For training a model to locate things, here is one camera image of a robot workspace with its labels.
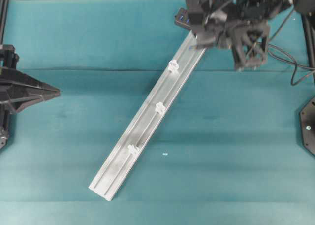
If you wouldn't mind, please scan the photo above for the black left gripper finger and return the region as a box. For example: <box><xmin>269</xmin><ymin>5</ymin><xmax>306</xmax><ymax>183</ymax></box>
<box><xmin>0</xmin><ymin>67</ymin><xmax>60</xmax><ymax>92</ymax></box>
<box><xmin>0</xmin><ymin>91</ymin><xmax>61</xmax><ymax>113</ymax></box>

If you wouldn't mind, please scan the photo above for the aluminium profile rail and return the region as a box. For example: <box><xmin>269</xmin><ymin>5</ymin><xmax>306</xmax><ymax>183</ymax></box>
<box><xmin>89</xmin><ymin>32</ymin><xmax>205</xmax><ymax>201</ymax></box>

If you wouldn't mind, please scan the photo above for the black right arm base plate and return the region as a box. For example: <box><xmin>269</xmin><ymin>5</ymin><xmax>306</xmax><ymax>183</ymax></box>
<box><xmin>299</xmin><ymin>97</ymin><xmax>315</xmax><ymax>156</ymax></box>

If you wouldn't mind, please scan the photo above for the black hub power cable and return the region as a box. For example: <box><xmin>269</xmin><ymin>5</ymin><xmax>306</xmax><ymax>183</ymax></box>
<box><xmin>267</xmin><ymin>3</ymin><xmax>315</xmax><ymax>87</ymax></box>

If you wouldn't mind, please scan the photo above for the black frame post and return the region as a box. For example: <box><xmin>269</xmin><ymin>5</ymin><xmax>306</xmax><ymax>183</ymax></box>
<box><xmin>301</xmin><ymin>15</ymin><xmax>315</xmax><ymax>68</ymax></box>
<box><xmin>0</xmin><ymin>0</ymin><xmax>9</xmax><ymax>44</ymax></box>

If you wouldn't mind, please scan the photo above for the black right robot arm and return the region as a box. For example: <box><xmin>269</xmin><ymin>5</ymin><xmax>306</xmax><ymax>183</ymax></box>
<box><xmin>185</xmin><ymin>0</ymin><xmax>315</xmax><ymax>70</ymax></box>

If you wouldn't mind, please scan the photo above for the white bottom zip-tie ring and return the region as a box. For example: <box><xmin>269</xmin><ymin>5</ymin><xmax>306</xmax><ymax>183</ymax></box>
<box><xmin>127</xmin><ymin>144</ymin><xmax>140</xmax><ymax>155</ymax></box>

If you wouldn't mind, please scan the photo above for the black right frame post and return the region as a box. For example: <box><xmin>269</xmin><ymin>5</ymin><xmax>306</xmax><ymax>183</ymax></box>
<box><xmin>301</xmin><ymin>15</ymin><xmax>315</xmax><ymax>68</ymax></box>

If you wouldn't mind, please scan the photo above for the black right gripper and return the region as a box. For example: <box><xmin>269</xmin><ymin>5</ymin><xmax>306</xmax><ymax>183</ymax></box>
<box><xmin>186</xmin><ymin>0</ymin><xmax>270</xmax><ymax>71</ymax></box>

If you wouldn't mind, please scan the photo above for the black USB hub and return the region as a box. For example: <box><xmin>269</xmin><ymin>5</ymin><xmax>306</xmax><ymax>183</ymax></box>
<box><xmin>174</xmin><ymin>8</ymin><xmax>191</xmax><ymax>30</ymax></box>

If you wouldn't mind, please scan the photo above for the black left frame post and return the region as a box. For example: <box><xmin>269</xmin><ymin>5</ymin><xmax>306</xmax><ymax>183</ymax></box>
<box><xmin>0</xmin><ymin>0</ymin><xmax>9</xmax><ymax>44</ymax></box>

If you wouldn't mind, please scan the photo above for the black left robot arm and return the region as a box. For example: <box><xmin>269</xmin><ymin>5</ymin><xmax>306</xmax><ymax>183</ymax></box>
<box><xmin>0</xmin><ymin>44</ymin><xmax>61</xmax><ymax>148</ymax></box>

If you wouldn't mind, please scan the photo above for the white top zip-tie ring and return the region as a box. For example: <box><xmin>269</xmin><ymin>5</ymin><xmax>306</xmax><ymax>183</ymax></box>
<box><xmin>167</xmin><ymin>59</ymin><xmax>179</xmax><ymax>73</ymax></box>

